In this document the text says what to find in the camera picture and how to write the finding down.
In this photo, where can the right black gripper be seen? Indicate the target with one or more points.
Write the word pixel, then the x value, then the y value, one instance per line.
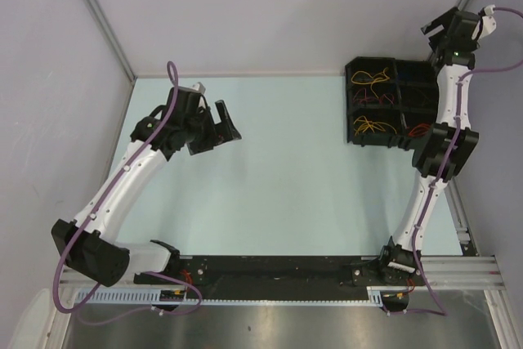
pixel 444 20

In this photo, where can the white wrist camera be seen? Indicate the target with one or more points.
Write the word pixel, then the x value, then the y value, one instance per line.
pixel 486 24
pixel 198 89

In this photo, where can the white slotted cable duct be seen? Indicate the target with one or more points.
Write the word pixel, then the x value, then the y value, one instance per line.
pixel 172 297

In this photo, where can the aluminium frame rail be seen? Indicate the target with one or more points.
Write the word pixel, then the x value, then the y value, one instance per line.
pixel 441 272

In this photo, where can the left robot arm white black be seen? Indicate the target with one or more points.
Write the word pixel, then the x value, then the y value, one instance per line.
pixel 88 242

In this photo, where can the black compartment tray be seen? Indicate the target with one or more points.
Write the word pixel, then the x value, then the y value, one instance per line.
pixel 389 102

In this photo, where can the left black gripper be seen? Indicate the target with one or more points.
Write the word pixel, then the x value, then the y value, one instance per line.
pixel 218 133

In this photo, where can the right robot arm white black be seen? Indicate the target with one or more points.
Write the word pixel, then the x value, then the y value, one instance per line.
pixel 443 151

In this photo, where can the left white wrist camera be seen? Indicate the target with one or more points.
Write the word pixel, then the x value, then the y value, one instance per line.
pixel 198 89

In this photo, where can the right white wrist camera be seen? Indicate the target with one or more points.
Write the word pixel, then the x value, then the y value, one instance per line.
pixel 486 24

